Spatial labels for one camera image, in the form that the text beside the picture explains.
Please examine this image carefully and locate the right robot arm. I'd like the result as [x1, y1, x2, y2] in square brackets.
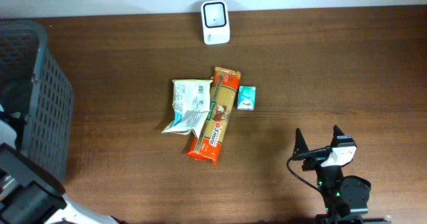
[286, 125, 388, 224]

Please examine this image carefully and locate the white snack bag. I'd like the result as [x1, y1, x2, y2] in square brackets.
[162, 79, 212, 138]

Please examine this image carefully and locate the orange spaghetti package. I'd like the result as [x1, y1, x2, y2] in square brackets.
[186, 67, 241, 165]

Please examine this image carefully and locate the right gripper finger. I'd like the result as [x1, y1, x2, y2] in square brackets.
[292, 128, 309, 161]
[331, 125, 346, 147]

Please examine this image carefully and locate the small teal tissue pack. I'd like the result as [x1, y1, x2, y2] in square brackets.
[237, 86, 256, 111]

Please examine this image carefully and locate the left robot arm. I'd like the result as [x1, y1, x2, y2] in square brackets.
[1, 121, 123, 224]

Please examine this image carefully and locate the grey plastic mesh basket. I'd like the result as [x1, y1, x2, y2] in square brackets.
[1, 21, 75, 182]

